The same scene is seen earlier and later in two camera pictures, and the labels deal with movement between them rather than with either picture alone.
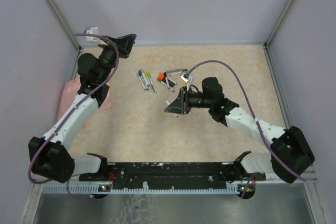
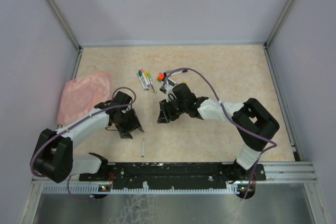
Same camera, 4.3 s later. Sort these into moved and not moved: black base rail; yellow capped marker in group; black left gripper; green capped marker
Moved: black left gripper
Not moved: yellow capped marker in group; green capped marker; black base rail
